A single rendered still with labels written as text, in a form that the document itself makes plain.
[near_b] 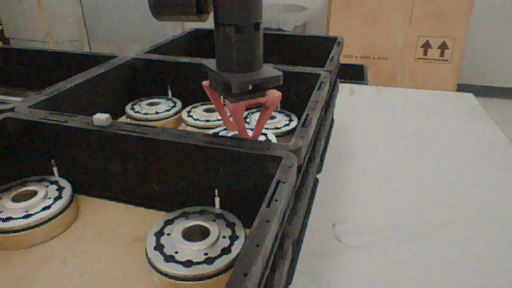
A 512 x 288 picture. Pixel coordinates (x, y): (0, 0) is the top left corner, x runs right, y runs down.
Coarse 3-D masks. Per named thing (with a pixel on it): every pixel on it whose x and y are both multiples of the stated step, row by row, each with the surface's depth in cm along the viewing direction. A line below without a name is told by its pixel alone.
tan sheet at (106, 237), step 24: (96, 216) 47; (120, 216) 47; (144, 216) 47; (48, 240) 43; (72, 240) 43; (96, 240) 43; (120, 240) 43; (144, 240) 43; (0, 264) 40; (24, 264) 40; (48, 264) 40; (72, 264) 40; (96, 264) 40; (120, 264) 40; (144, 264) 40
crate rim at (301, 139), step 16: (112, 64) 70; (192, 64) 72; (80, 80) 62; (320, 80) 62; (48, 96) 56; (320, 96) 55; (32, 112) 50; (48, 112) 50; (304, 112) 50; (320, 112) 56; (144, 128) 46; (160, 128) 46; (304, 128) 46; (256, 144) 42; (272, 144) 42; (288, 144) 42; (304, 144) 43
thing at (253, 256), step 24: (0, 120) 48; (24, 120) 49; (48, 120) 48; (72, 120) 48; (168, 144) 43; (192, 144) 43; (216, 144) 42; (240, 144) 42; (288, 168) 38; (288, 192) 36; (264, 216) 31; (264, 240) 29; (240, 264) 26; (264, 264) 29
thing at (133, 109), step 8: (160, 96) 74; (128, 104) 71; (136, 104) 71; (168, 104) 71; (176, 104) 71; (128, 112) 67; (136, 112) 68; (144, 112) 67; (152, 112) 67; (160, 112) 68; (168, 112) 67; (176, 112) 68
